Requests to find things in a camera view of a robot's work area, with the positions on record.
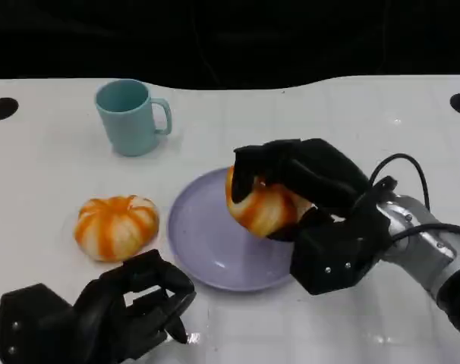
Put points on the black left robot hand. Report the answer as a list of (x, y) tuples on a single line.
[(104, 311)]

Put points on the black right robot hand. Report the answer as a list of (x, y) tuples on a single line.
[(321, 170)]

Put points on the orange and white bread roll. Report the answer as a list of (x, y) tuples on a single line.
[(264, 210), (116, 227)]

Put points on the lilac plate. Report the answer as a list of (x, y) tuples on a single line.
[(203, 235)]

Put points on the pale green mug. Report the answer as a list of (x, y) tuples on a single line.
[(127, 125)]

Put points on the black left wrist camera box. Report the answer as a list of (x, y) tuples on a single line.
[(32, 326)]

